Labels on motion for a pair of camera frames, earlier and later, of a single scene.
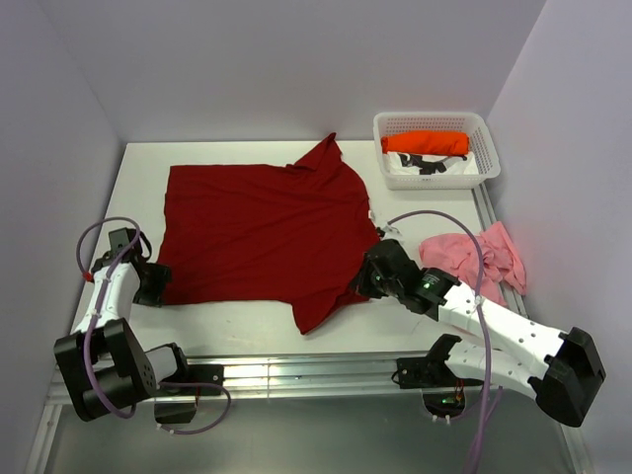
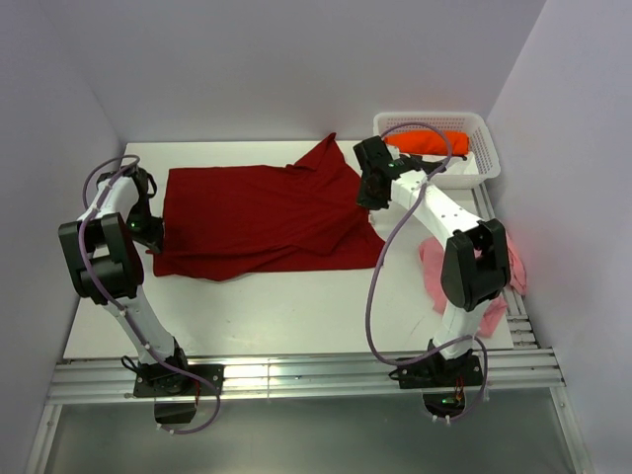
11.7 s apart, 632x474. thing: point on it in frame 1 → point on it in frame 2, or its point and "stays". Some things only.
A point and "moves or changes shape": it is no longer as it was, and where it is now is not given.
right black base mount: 442,390 stays
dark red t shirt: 236,234 moves or changes shape
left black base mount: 179,413 stays
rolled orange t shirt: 427,142 stays
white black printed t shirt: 419,164 stays
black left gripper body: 153,284 → 143,226
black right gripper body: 371,283 → 367,198
